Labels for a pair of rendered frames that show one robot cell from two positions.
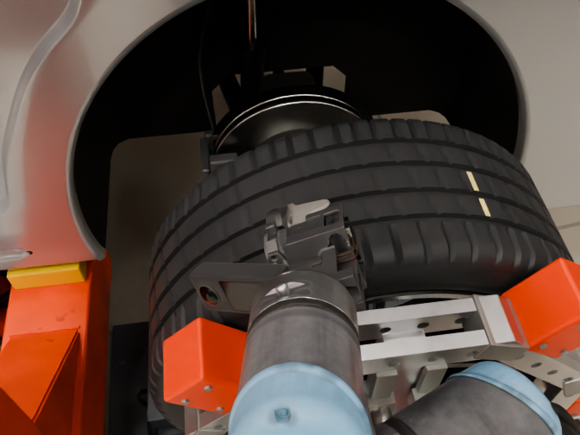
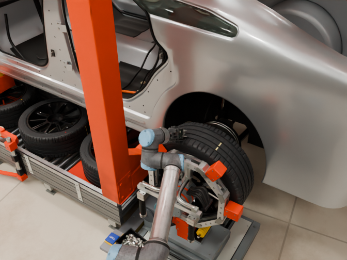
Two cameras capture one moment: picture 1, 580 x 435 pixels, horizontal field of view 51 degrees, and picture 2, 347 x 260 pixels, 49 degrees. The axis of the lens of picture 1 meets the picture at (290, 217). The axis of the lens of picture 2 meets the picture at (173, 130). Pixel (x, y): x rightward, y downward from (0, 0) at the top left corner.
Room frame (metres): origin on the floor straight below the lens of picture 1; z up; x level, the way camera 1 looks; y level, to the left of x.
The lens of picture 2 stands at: (-0.94, -1.11, 2.61)
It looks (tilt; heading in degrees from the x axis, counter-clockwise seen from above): 39 degrees down; 41
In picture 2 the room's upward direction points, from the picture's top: 1 degrees counter-clockwise
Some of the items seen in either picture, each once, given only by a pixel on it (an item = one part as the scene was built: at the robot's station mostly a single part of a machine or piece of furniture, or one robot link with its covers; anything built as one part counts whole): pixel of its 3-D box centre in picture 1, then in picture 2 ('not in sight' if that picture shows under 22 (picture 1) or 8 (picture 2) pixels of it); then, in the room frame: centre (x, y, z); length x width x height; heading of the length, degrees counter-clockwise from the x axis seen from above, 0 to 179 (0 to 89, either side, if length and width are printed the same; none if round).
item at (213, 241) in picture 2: not in sight; (197, 224); (0.49, -0.11, 0.32); 0.40 x 0.30 x 0.28; 98
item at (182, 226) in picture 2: not in sight; (189, 223); (0.36, -0.13, 0.48); 0.16 x 0.12 x 0.17; 8
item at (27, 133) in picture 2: not in sight; (57, 126); (0.49, 1.59, 0.39); 0.66 x 0.66 x 0.24
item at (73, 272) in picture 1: (50, 250); not in sight; (0.71, 0.49, 0.71); 0.14 x 0.14 x 0.05; 8
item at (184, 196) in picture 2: not in sight; (180, 197); (0.25, -0.14, 0.85); 0.21 x 0.14 x 0.14; 8
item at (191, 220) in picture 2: not in sight; (194, 216); (0.14, -0.33, 0.93); 0.09 x 0.05 x 0.05; 8
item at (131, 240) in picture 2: not in sight; (134, 247); (-0.04, 0.00, 0.51); 0.20 x 0.14 x 0.13; 89
